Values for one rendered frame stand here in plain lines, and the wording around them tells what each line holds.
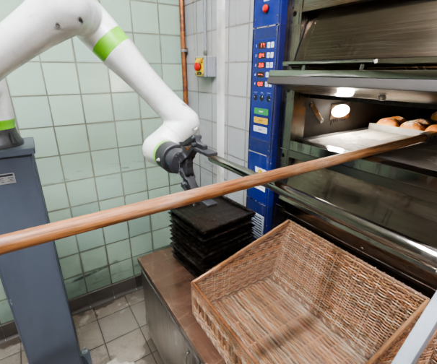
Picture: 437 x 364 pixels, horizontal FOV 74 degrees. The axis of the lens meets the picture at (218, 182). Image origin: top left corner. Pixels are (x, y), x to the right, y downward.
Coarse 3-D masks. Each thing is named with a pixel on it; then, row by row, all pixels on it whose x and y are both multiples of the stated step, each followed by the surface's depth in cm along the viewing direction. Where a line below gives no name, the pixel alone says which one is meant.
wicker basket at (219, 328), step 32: (288, 224) 123; (256, 256) 119; (288, 256) 122; (320, 256) 109; (352, 256) 98; (192, 288) 105; (224, 288) 114; (256, 288) 121; (288, 288) 121; (320, 288) 108; (352, 288) 98; (384, 288) 90; (224, 320) 88; (256, 320) 106; (288, 320) 106; (320, 320) 106; (352, 320) 98; (384, 320) 89; (416, 320) 77; (224, 352) 92; (256, 352) 94; (288, 352) 94; (320, 352) 94; (352, 352) 94; (384, 352) 72
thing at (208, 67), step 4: (196, 56) 151; (200, 56) 148; (204, 56) 145; (208, 56) 146; (212, 56) 147; (196, 60) 151; (204, 60) 145; (208, 60) 146; (212, 60) 147; (200, 64) 148; (204, 64) 146; (208, 64) 147; (212, 64) 148; (200, 68) 149; (204, 68) 147; (208, 68) 148; (212, 68) 149; (196, 72) 153; (200, 72) 150; (204, 72) 147; (208, 72) 148; (212, 72) 150; (196, 76) 154; (200, 76) 151; (204, 76) 148; (208, 76) 149; (212, 76) 150
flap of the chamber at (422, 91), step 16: (272, 80) 98; (288, 80) 93; (304, 80) 88; (320, 80) 83; (336, 80) 79; (352, 80) 75; (368, 80) 72; (384, 80) 68; (400, 80) 66; (416, 80) 63; (432, 80) 61; (352, 96) 93; (368, 96) 86; (400, 96) 74; (416, 96) 70; (432, 96) 66
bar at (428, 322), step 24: (240, 168) 86; (288, 192) 70; (336, 216) 60; (360, 216) 57; (384, 240) 52; (408, 240) 49; (432, 264) 46; (432, 312) 43; (408, 336) 44; (432, 336) 44; (408, 360) 42
